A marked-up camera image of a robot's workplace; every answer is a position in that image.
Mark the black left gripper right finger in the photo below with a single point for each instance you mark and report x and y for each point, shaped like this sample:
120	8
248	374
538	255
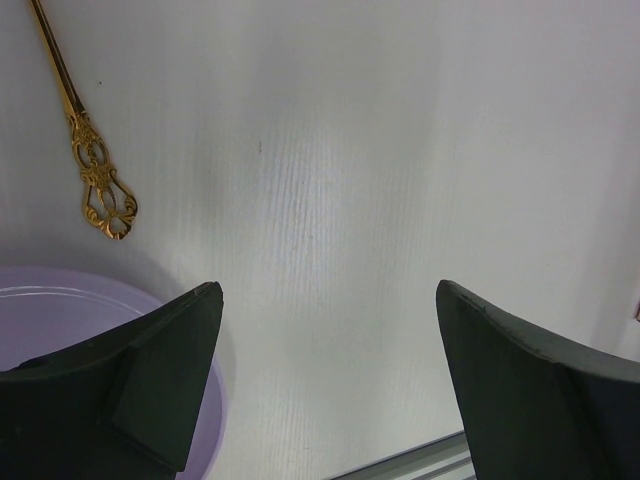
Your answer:
534	404

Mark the gold ornate spoon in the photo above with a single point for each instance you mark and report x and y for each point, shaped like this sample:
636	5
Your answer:
107	203

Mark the lilac plastic plate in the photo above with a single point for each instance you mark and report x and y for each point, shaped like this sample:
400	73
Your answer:
47	309

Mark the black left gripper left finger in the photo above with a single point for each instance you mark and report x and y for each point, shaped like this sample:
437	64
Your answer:
121	405

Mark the aluminium front rail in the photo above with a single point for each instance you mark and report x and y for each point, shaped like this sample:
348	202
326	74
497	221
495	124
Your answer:
445	458

